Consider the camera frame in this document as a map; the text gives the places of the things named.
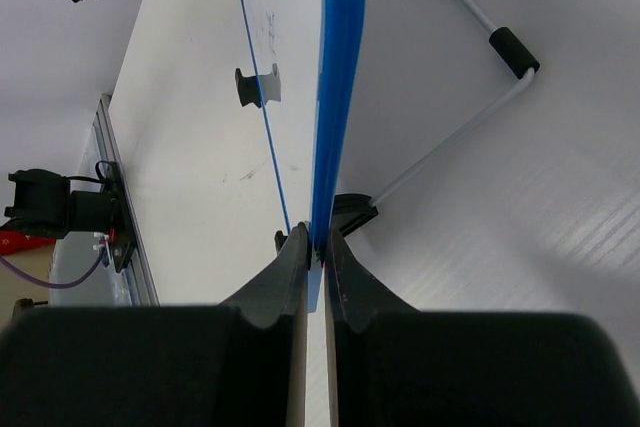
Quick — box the aluminium front rail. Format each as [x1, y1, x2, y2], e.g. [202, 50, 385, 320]
[93, 94, 159, 306]

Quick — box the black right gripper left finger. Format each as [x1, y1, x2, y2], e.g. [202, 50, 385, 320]
[1, 225, 309, 426]

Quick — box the blue-framed small whiteboard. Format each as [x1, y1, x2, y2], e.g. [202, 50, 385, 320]
[109, 0, 364, 305]

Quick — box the metal whiteboard stand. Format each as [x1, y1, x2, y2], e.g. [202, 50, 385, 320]
[331, 0, 540, 234]

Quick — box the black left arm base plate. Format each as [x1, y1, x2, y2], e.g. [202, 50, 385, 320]
[95, 160, 138, 273]

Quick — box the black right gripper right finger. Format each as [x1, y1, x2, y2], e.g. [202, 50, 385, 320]
[325, 232, 639, 426]

